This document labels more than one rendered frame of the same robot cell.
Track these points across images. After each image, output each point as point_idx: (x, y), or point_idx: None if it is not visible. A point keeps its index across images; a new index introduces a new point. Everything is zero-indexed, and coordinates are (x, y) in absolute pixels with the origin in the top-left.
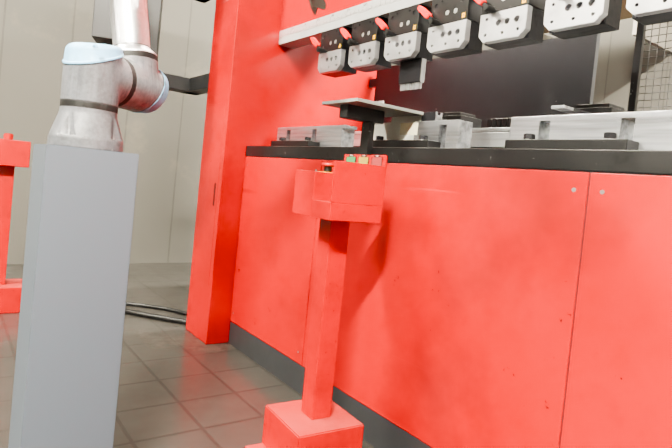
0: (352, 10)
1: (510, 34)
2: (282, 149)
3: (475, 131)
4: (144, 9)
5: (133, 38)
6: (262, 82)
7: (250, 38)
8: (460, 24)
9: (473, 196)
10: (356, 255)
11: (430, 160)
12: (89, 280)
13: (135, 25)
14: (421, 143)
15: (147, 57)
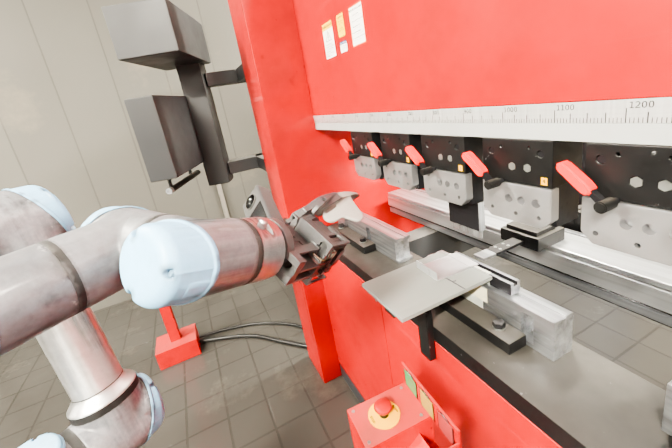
0: (376, 117)
1: (660, 258)
2: (341, 256)
3: (560, 253)
4: (86, 344)
5: (84, 394)
6: (310, 170)
7: (287, 136)
8: (540, 195)
9: None
10: None
11: (522, 411)
12: None
13: (80, 377)
14: (499, 341)
15: (110, 411)
